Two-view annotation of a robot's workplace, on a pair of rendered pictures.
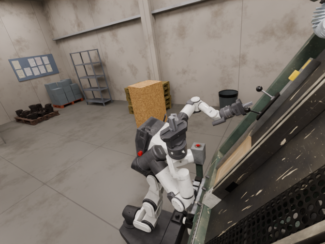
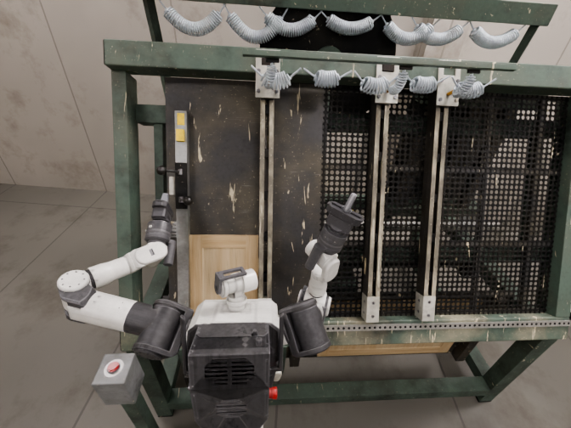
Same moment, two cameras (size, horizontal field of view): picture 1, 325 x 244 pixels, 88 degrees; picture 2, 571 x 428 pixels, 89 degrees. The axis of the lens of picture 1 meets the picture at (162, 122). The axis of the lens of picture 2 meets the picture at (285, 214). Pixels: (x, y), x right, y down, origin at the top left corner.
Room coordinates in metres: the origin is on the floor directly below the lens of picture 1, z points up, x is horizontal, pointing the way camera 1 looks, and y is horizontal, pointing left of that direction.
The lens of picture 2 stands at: (1.19, 0.49, 2.11)
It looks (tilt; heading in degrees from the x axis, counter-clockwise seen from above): 36 degrees down; 235
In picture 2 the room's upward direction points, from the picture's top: 4 degrees clockwise
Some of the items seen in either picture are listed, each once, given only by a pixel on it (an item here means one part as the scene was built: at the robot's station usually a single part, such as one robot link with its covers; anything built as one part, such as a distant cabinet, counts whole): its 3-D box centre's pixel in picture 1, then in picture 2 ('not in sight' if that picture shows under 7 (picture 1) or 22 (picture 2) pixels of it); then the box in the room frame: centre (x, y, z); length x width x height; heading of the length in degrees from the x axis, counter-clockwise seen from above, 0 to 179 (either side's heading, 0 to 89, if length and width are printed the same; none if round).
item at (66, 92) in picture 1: (64, 92); not in sight; (7.55, 4.05, 0.51); 1.03 x 0.70 x 1.02; 145
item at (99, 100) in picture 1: (92, 79); not in sight; (6.77, 2.43, 1.01); 1.09 x 0.44 x 2.02; 55
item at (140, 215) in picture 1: (146, 218); not in sight; (1.18, 0.32, 0.28); 0.21 x 0.20 x 0.13; 61
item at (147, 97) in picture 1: (150, 114); not in sight; (3.20, 0.22, 0.63); 0.50 x 0.42 x 1.25; 129
